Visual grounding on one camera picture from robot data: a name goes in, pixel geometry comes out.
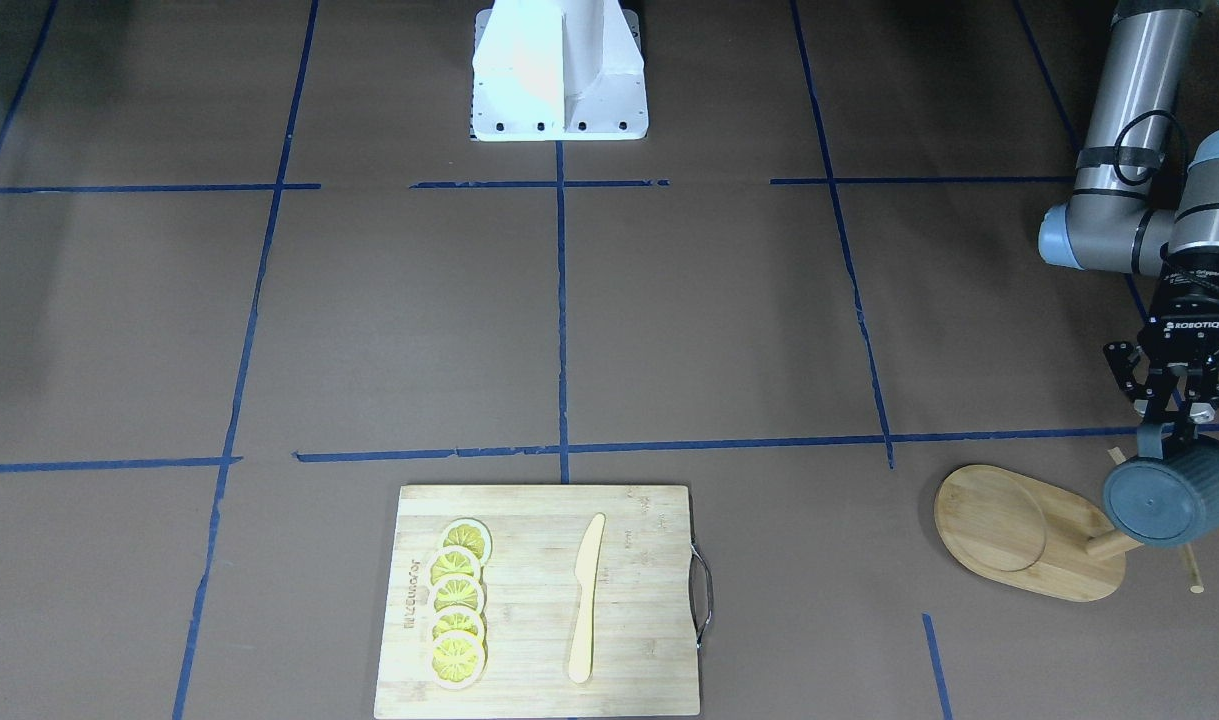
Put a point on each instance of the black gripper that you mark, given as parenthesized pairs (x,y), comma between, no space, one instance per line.
(1195,312)

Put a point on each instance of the dark teal mug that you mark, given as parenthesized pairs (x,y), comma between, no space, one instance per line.
(1168,493)

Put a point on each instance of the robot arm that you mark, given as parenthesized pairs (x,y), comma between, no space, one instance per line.
(1146,202)

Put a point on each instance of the wooden cup storage rack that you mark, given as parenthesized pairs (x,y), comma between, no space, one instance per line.
(1021,531)

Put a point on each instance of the bamboo cutting board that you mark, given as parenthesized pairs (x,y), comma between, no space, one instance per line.
(498,561)

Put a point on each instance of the yellow plastic knife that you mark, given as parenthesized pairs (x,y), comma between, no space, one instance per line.
(580,660)

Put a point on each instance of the lemon slice five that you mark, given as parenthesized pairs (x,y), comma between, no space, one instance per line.
(458,659)

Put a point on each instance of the white camera pole mount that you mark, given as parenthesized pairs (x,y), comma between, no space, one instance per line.
(546,71)

